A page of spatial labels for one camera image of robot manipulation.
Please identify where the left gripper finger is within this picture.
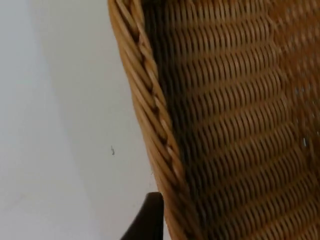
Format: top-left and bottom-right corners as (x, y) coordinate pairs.
(119, 191), (177, 240)

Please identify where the pale brown wicker basket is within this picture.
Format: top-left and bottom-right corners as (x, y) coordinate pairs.
(107, 0), (320, 240)

